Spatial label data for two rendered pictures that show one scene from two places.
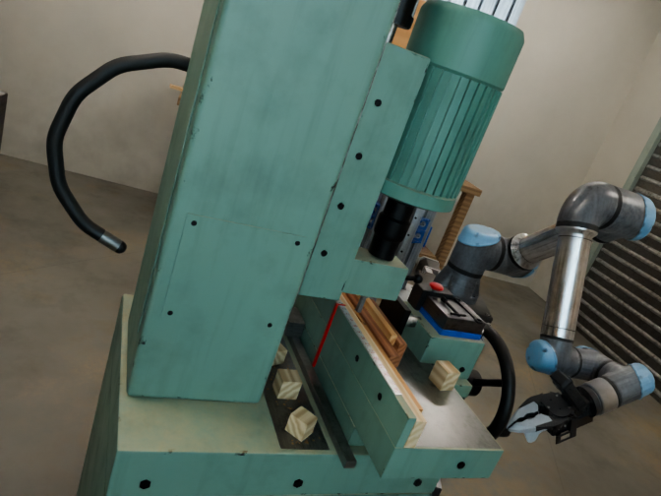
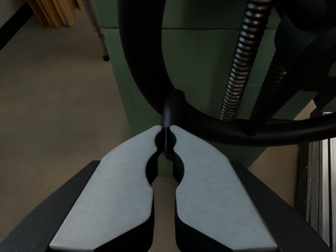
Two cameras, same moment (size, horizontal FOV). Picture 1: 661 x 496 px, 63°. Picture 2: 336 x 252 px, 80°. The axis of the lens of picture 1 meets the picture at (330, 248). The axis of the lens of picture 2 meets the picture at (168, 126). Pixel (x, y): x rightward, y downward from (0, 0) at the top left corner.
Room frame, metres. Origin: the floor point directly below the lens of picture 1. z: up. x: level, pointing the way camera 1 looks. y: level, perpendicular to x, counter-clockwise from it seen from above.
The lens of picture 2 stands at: (1.06, -0.56, 0.90)
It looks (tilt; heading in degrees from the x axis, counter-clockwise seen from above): 57 degrees down; 116
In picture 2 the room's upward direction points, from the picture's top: straight up
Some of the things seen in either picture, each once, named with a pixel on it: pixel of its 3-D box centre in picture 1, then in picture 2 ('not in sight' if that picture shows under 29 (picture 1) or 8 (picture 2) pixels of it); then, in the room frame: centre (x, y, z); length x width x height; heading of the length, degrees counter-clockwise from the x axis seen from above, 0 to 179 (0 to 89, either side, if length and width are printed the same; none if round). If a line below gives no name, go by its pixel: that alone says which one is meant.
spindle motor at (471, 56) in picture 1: (438, 110); not in sight; (0.95, -0.09, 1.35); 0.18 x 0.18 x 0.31
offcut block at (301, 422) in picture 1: (301, 423); not in sight; (0.75, -0.05, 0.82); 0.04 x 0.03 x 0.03; 65
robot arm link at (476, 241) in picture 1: (476, 247); not in sight; (1.65, -0.43, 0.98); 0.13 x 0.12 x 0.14; 109
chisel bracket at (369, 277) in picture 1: (362, 274); not in sight; (0.95, -0.07, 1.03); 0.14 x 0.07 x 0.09; 116
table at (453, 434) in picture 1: (391, 352); not in sight; (0.99, -0.19, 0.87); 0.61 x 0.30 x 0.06; 26
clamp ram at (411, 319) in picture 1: (402, 320); not in sight; (0.99, -0.19, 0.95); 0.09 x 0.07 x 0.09; 26
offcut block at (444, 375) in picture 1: (444, 375); not in sight; (0.88, -0.28, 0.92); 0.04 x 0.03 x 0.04; 33
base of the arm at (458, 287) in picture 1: (459, 279); not in sight; (1.65, -0.43, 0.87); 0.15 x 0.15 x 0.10
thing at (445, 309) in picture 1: (447, 308); not in sight; (1.04, -0.27, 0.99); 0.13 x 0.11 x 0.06; 26
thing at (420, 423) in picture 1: (346, 323); not in sight; (0.94, -0.08, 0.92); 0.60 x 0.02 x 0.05; 26
